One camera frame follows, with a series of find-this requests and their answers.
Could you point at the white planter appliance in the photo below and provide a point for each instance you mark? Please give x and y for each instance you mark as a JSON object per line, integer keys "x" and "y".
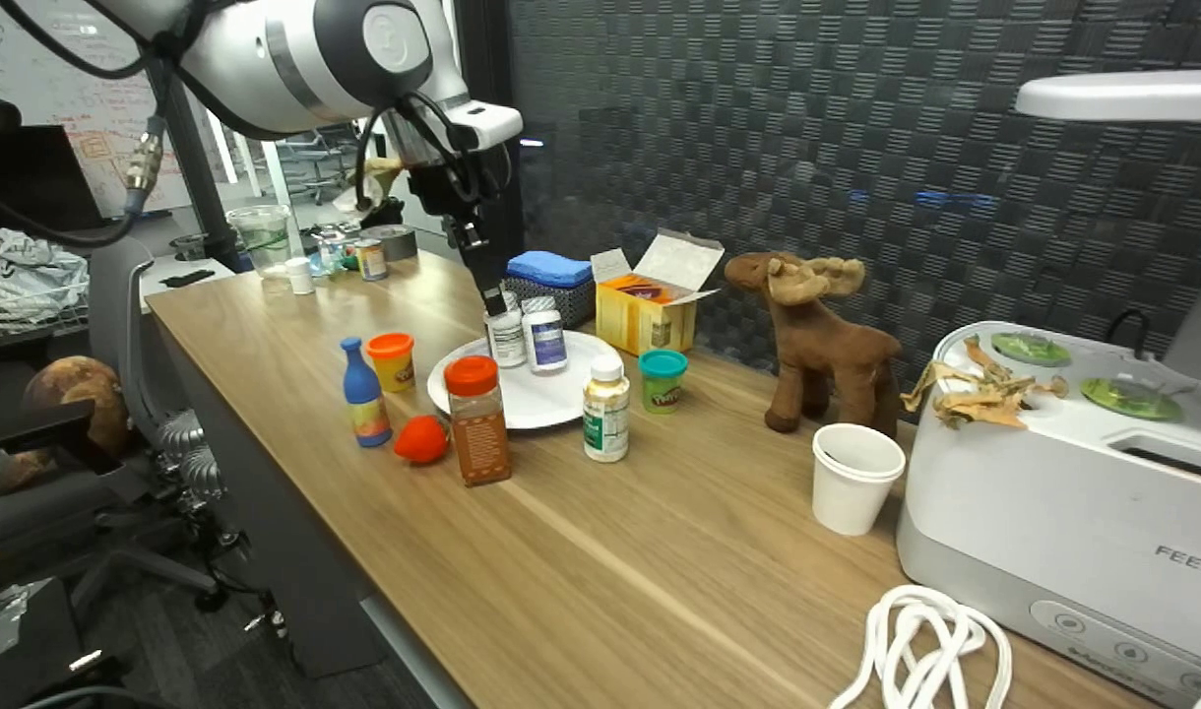
{"x": 1057, "y": 524}

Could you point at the blue toy bottle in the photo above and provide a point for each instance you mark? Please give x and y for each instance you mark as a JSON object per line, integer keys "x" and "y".
{"x": 364, "y": 398}

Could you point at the red toy strawberry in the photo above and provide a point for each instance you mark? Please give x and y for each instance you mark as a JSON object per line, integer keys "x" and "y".
{"x": 424, "y": 444}

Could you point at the open yellow cardboard box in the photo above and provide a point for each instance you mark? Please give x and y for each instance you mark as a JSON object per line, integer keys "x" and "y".
{"x": 642, "y": 322}

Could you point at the brown plush moose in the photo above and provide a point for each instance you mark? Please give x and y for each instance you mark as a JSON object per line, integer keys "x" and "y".
{"x": 819, "y": 356}

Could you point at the white pill bottle blue label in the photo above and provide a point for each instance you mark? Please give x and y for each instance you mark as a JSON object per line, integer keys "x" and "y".
{"x": 546, "y": 339}

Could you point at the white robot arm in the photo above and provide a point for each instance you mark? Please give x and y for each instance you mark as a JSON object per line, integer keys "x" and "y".
{"x": 270, "y": 61}

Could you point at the brown plush toy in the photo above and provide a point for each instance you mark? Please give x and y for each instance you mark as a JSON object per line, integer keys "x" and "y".
{"x": 88, "y": 394}

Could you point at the spice jar red lid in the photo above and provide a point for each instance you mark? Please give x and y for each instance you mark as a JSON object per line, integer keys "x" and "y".
{"x": 479, "y": 435}

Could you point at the black office chair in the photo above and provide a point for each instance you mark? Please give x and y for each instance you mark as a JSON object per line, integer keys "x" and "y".
{"x": 88, "y": 524}

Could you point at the grey crumpled cloth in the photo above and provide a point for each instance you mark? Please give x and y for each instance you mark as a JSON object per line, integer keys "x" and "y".
{"x": 20, "y": 283}

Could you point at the white pill bottle green label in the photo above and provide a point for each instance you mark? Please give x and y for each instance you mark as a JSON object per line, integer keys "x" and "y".
{"x": 606, "y": 421}

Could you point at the black phone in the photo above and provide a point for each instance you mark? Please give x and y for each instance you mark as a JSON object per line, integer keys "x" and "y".
{"x": 190, "y": 278}

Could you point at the dried brown leaves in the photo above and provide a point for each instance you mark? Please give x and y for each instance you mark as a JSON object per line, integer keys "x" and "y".
{"x": 978, "y": 394}

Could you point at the green tub teal lid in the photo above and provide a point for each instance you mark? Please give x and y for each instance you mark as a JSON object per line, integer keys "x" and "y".
{"x": 664, "y": 379}

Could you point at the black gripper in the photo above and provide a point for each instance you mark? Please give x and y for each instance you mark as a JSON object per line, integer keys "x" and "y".
{"x": 459, "y": 195}

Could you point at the small white cup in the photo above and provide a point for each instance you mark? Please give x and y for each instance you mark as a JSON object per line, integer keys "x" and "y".
{"x": 301, "y": 278}

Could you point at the white lamp hood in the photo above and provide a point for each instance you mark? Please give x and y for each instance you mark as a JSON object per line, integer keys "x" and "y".
{"x": 1122, "y": 96}

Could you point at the white paper cup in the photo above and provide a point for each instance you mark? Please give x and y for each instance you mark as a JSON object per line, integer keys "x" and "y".
{"x": 856, "y": 485}

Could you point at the yellow tub orange lid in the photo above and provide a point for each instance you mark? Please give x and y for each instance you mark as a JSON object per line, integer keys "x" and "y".
{"x": 392, "y": 368}

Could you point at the white paper plate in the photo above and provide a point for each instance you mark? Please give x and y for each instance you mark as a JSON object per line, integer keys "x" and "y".
{"x": 546, "y": 394}

